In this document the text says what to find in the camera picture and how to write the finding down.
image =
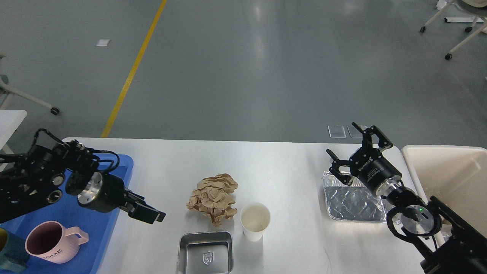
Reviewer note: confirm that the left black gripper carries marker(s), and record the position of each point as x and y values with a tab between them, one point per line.
105	192

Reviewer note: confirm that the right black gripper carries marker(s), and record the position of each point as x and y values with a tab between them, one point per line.
374	171

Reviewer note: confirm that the square steel tray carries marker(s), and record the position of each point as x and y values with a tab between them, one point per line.
206	253

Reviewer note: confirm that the pink ribbed mug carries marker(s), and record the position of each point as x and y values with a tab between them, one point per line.
53	242

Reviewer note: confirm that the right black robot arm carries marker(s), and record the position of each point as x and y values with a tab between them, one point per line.
410	218

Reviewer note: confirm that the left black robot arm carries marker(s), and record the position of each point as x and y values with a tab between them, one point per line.
35	179

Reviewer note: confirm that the clear floor plate right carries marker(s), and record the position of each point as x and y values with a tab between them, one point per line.
354	132

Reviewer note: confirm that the clear floor plate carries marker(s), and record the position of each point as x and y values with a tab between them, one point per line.
336	131
354	132

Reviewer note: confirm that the clear floor plate left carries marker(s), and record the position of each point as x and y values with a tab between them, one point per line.
336	131

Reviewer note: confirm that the aluminium foil tray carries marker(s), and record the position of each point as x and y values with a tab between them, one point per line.
353	203

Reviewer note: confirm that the blue plastic tray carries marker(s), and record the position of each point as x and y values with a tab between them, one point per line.
66	211

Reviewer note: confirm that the crumpled brown paper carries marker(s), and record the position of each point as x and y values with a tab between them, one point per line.
213	198

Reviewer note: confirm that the beige plastic bin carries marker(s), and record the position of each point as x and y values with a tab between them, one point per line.
456	175

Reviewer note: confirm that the white paper cup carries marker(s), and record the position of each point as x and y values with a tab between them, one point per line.
255	219

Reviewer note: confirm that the teal mug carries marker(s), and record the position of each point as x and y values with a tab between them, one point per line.
13	255

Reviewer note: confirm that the white side table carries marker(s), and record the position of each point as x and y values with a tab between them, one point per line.
9	122

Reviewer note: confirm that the white paper on floor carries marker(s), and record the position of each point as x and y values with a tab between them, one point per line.
103	42

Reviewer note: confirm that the office chair base left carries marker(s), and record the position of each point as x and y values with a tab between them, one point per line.
9	92

